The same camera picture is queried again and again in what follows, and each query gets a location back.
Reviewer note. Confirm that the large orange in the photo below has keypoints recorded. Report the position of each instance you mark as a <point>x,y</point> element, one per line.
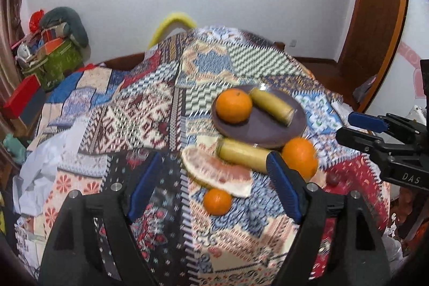
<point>300,155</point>
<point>233,105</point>

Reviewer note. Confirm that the orange box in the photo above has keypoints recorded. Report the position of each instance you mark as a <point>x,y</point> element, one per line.
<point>50,44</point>

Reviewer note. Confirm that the white bag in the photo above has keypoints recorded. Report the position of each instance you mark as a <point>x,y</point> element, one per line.
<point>415,115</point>

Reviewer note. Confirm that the white cloth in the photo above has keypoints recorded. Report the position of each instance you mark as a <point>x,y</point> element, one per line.
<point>43,155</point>

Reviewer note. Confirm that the white wall socket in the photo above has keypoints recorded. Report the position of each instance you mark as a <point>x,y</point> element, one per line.
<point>293,43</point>

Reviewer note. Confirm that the grey cloth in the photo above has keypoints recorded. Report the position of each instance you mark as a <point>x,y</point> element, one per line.
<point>365,90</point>

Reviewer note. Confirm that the patchwork printed blanket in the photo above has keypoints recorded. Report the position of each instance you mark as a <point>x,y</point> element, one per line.
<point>140,111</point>

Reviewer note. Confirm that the wooden bed frame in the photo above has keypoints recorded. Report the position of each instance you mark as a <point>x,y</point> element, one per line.
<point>124,61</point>

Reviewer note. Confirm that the dark purple round plate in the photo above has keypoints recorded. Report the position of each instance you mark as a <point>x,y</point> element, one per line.
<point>261,133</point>

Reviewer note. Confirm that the teal plush toy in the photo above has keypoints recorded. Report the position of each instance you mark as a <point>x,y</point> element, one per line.
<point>15,147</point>

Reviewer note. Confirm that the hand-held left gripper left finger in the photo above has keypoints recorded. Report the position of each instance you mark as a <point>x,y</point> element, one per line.
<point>145,185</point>

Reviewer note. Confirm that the red box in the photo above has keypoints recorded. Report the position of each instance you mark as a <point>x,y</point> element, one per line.
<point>21,95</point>

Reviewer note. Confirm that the pomelo wedge with rind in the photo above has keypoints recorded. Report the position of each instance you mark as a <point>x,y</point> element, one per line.
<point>214,172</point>

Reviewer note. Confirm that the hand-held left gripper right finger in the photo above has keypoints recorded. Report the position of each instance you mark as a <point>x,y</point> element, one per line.
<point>283,185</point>

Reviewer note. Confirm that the wooden door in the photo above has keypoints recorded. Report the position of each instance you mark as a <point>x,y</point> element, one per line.
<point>372,11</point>

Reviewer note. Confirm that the small tangerine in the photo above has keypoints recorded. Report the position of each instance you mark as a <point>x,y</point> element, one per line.
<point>218,202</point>

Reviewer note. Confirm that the brown patterned curtain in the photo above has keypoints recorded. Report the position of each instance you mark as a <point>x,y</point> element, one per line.
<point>10,38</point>

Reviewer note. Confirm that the red gift bow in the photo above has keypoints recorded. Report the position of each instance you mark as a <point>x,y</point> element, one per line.
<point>36,19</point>

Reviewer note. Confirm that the pink wall sticker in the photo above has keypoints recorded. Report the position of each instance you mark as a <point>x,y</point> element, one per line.
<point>410,54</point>

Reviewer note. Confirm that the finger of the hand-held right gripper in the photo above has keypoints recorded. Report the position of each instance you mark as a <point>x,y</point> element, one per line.
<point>365,122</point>
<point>395,162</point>

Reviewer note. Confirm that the green printed bag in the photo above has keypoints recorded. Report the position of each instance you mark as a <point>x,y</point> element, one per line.
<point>60,65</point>

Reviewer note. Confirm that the red grape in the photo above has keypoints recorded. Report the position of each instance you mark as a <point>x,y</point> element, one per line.
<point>332,178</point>

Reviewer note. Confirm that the yellow banana piece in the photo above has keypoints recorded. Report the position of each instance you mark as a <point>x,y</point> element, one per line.
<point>268,103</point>
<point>241,153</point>

